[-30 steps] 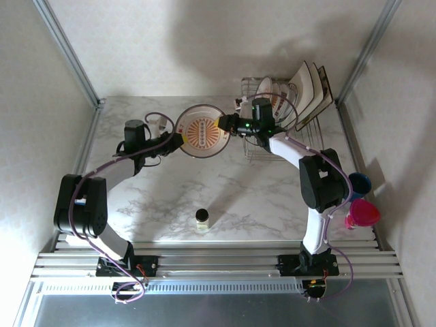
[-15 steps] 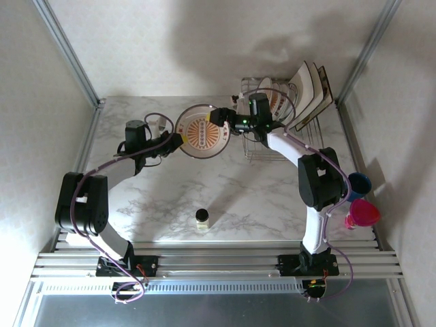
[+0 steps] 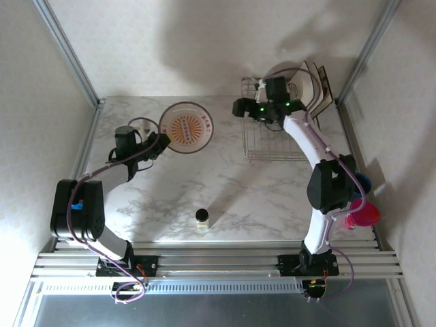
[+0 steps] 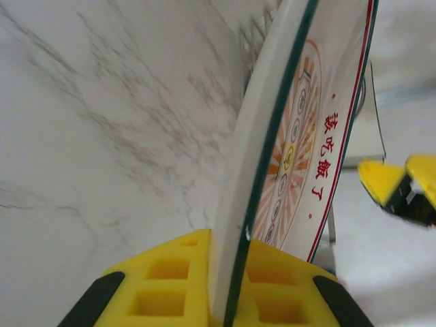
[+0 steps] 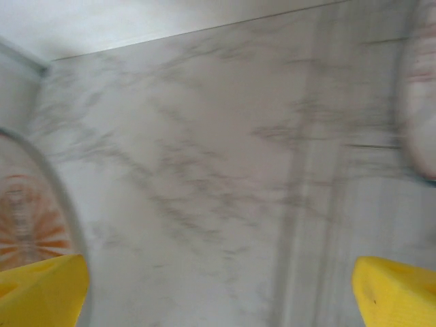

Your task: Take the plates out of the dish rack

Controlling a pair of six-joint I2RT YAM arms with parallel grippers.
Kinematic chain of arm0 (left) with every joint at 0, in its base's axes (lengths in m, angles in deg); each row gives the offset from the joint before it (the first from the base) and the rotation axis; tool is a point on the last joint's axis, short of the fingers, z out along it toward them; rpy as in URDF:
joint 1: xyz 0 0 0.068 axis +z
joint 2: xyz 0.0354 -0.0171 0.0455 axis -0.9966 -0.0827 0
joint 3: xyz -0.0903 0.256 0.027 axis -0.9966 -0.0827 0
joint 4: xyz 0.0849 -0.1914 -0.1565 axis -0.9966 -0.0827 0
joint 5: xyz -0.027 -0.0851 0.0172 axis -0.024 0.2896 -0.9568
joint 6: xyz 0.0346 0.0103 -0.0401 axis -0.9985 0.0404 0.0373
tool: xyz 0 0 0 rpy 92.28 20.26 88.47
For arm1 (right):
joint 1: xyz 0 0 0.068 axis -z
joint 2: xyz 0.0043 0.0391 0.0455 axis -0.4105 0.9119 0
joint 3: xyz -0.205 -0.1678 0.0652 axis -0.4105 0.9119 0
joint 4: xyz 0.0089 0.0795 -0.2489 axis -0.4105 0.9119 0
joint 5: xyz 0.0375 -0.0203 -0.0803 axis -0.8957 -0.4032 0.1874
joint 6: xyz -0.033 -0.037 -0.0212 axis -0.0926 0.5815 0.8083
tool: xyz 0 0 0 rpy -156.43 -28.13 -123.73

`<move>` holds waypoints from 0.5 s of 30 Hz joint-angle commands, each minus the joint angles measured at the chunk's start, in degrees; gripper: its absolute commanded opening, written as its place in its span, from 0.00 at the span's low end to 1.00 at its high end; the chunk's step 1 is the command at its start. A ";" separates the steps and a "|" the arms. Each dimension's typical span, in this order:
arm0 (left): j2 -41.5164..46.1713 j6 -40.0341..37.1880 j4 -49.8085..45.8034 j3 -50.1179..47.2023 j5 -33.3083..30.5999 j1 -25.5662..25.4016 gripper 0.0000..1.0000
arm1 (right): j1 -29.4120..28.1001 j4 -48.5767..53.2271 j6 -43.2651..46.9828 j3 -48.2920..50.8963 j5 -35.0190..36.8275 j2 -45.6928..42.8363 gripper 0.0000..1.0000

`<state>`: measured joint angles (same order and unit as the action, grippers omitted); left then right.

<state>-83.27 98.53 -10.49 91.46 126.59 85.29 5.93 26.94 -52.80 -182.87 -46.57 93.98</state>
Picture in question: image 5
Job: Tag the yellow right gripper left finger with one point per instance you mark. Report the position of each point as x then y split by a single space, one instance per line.
41 293

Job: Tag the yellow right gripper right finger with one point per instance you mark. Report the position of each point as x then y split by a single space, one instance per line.
398 299

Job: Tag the round orange sunburst plate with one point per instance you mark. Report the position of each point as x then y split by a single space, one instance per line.
30 211
422 119

